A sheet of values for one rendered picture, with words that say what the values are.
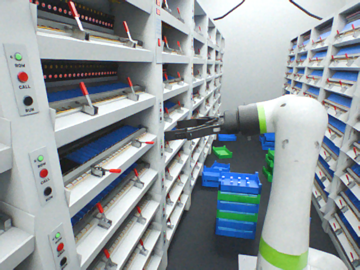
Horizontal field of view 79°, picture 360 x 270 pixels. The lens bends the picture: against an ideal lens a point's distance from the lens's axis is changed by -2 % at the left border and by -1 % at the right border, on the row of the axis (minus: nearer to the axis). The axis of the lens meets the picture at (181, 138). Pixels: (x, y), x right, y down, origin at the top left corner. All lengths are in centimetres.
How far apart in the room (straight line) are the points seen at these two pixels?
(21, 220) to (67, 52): 37
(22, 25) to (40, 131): 20
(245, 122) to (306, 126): 18
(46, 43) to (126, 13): 62
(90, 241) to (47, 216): 25
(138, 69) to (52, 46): 57
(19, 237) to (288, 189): 58
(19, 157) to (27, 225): 15
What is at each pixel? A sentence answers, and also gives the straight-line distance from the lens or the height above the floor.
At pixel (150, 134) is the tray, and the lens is 110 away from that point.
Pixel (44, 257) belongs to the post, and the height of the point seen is 87.
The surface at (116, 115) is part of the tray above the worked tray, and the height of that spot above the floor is 112.
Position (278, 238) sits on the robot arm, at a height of 88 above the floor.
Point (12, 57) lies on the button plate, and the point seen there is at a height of 128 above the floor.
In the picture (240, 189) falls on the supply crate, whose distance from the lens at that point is 167.
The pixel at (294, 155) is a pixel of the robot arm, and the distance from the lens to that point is 54.
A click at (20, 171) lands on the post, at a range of 51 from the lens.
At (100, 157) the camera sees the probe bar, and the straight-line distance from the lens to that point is 78.
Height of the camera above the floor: 127
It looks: 18 degrees down
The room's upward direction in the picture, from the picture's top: straight up
